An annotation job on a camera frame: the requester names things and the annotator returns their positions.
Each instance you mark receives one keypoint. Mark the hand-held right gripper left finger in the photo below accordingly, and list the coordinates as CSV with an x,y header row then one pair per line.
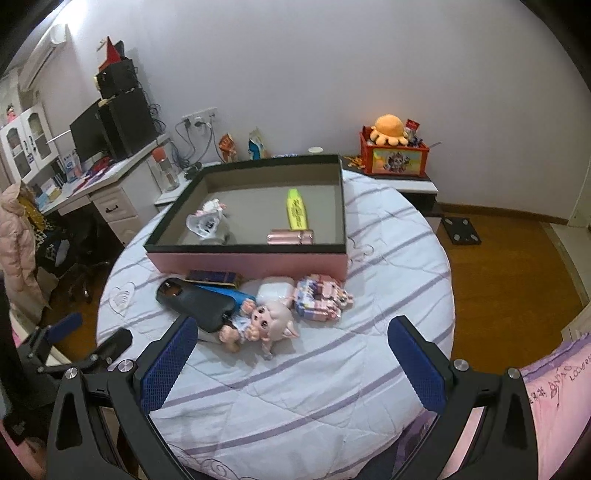
x,y
168,364

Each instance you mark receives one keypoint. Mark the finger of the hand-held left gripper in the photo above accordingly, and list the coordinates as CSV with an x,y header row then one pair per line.
x,y
68,323
111,346

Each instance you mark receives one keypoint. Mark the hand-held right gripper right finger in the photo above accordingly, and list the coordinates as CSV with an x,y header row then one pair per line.
x,y
415,364

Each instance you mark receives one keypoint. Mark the black remote control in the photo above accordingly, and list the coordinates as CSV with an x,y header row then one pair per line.
x,y
198,307

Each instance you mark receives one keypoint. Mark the blue and gold box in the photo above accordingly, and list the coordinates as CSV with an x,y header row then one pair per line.
x,y
214,278

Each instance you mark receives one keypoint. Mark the pink pig doll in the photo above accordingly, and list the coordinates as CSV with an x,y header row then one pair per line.
x,y
261,323

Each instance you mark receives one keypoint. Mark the pink building block figure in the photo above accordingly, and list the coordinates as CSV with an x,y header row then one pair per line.
x,y
321,297

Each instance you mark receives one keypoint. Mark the white earbuds case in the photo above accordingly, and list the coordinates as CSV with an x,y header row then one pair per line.
x,y
272,290

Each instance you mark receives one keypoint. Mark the pink box with black rim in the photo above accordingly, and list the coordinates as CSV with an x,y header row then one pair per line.
x,y
254,265

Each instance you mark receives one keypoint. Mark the black office chair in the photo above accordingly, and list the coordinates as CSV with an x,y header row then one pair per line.
x,y
78,258

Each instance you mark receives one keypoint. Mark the pink padded jacket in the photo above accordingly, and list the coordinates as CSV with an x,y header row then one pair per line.
x,y
21,249

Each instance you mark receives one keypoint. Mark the white desk with drawers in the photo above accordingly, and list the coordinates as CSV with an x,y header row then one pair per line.
x,y
115,207

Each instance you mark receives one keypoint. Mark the pink printed blanket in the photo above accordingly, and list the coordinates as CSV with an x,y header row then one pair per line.
x,y
545,406

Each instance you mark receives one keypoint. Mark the black bathroom scale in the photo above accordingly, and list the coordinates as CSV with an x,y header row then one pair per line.
x,y
460,230

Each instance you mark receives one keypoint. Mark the white and black nightstand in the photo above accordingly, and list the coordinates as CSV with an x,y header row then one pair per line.
x,y
415,187

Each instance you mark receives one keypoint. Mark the clear bottle with red cap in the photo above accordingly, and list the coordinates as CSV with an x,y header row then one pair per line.
x,y
166,173

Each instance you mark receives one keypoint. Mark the white glass-door cabinet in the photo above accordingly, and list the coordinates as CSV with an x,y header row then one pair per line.
x,y
25,143

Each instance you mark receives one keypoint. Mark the black computer monitor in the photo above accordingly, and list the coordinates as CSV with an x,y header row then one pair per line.
x,y
87,131

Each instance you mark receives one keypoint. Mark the yellow highlighter pen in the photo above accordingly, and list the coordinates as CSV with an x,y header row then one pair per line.
x,y
298,210

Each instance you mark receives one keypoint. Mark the red printed storage box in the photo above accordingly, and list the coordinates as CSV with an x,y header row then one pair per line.
x,y
397,161

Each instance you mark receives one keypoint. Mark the large black speaker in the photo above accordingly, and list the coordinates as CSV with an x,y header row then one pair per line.
x,y
129,122

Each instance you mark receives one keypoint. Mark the small doll figure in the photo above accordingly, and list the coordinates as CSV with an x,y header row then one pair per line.
x,y
10,113

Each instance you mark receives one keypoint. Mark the orange snack bag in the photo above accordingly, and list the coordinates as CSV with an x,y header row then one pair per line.
x,y
227,147

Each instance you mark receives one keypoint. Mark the snack packets in storage box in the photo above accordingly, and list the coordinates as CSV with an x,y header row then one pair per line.
x,y
413,134

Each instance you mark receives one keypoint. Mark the blue and white bag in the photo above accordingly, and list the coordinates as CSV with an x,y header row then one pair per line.
x,y
257,145

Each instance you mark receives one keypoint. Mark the orange octopus plush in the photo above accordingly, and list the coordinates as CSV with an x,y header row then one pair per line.
x,y
388,129

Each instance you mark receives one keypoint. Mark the small black speaker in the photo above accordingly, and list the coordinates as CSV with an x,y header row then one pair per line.
x,y
115,78

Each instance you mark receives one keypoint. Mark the white air conditioner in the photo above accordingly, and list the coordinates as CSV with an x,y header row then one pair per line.
x,y
44,55

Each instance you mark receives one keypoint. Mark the red box on speaker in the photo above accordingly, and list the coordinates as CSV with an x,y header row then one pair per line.
x,y
113,50

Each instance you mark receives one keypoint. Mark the white wall power outlet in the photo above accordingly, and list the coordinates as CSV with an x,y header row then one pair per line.
x,y
199,117

